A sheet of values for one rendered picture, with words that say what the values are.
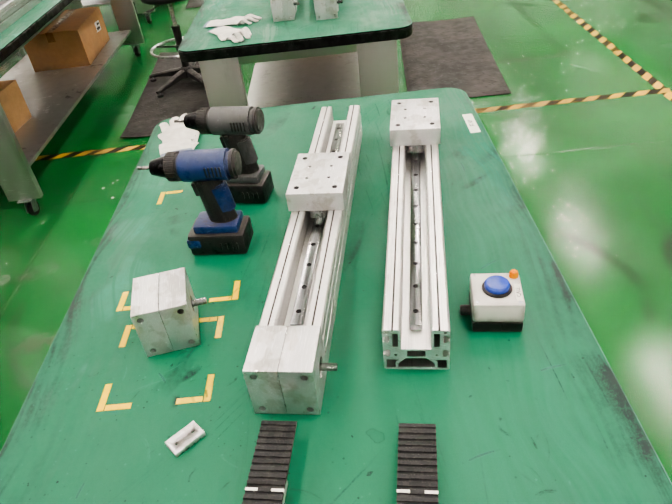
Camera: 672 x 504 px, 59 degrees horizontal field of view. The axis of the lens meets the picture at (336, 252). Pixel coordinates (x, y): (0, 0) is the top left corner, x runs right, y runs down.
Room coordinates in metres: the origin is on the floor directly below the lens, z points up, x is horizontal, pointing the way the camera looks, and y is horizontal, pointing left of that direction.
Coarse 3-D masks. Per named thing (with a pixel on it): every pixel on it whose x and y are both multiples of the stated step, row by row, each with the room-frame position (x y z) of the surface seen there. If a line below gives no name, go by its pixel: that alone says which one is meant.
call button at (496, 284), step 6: (492, 276) 0.72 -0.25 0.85; (498, 276) 0.72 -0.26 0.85; (486, 282) 0.71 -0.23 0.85; (492, 282) 0.70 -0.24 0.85; (498, 282) 0.70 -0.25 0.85; (504, 282) 0.70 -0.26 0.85; (486, 288) 0.70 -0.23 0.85; (492, 288) 0.69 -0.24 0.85; (498, 288) 0.69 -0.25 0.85; (504, 288) 0.69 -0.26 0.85; (498, 294) 0.68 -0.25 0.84
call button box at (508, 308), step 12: (480, 276) 0.74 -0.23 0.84; (504, 276) 0.73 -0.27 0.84; (480, 288) 0.71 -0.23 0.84; (516, 288) 0.70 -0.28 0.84; (480, 300) 0.68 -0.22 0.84; (492, 300) 0.68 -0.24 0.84; (504, 300) 0.67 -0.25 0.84; (516, 300) 0.67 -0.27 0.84; (468, 312) 0.70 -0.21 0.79; (480, 312) 0.67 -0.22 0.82; (492, 312) 0.67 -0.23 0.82; (504, 312) 0.66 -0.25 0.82; (516, 312) 0.66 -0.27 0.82; (480, 324) 0.67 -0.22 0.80; (492, 324) 0.67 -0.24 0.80; (504, 324) 0.66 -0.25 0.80; (516, 324) 0.66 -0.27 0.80
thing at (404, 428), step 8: (400, 424) 0.49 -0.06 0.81; (408, 424) 0.49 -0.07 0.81; (416, 424) 0.49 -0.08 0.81; (424, 424) 0.49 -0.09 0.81; (432, 424) 0.49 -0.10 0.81; (400, 432) 0.48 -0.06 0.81; (408, 432) 0.48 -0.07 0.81; (416, 432) 0.48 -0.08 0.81; (424, 432) 0.47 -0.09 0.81; (432, 432) 0.47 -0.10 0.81
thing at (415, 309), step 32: (416, 160) 1.15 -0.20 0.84; (416, 192) 1.02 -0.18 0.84; (416, 224) 0.91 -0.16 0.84; (416, 256) 0.82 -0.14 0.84; (384, 288) 0.71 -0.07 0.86; (416, 288) 0.73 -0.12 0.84; (384, 320) 0.64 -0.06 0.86; (416, 320) 0.66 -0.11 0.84; (448, 320) 0.62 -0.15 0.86; (384, 352) 0.62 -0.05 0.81; (416, 352) 0.62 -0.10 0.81; (448, 352) 0.61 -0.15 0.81
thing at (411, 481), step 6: (402, 474) 0.41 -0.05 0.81; (408, 474) 0.41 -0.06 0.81; (414, 474) 0.41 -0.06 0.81; (420, 474) 0.41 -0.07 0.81; (402, 480) 0.41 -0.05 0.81; (408, 480) 0.41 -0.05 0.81; (414, 480) 0.41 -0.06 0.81; (420, 480) 0.40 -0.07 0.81; (426, 480) 0.40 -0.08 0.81; (432, 480) 0.40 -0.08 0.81; (402, 486) 0.40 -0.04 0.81; (408, 486) 0.40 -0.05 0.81; (414, 486) 0.40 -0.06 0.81; (420, 486) 0.40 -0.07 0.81; (426, 486) 0.39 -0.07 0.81; (432, 486) 0.39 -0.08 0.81
